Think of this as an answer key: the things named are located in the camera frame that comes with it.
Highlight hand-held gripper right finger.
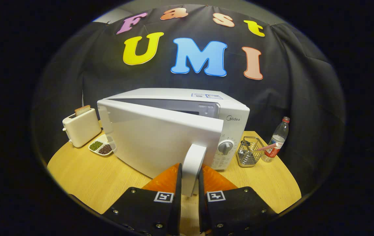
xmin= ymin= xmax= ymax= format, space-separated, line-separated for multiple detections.
xmin=198 ymin=165 xmax=277 ymax=236

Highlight cream bread toaster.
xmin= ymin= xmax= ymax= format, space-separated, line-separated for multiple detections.
xmin=62 ymin=108 xmax=102 ymax=148

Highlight clear bottle red label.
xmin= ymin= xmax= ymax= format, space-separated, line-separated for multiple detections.
xmin=262 ymin=116 xmax=290 ymax=163

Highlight white divided bean dish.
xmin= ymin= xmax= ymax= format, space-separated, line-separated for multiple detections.
xmin=88 ymin=134 xmax=117 ymax=156

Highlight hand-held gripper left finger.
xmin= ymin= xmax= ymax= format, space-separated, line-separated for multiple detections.
xmin=102 ymin=163 xmax=183 ymax=236

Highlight white toaster oven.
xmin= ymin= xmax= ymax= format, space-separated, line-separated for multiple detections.
xmin=97 ymin=88 xmax=250 ymax=197

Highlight red striped straw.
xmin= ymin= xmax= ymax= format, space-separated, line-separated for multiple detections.
xmin=256 ymin=142 xmax=280 ymax=152

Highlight black backdrop cloth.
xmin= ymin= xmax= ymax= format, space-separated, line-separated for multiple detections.
xmin=31 ymin=4 xmax=346 ymax=197

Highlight metal wire basket holder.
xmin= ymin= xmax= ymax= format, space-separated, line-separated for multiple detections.
xmin=237 ymin=136 xmax=266 ymax=168

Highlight toasted bread slice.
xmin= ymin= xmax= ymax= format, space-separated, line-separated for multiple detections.
xmin=74 ymin=105 xmax=91 ymax=117

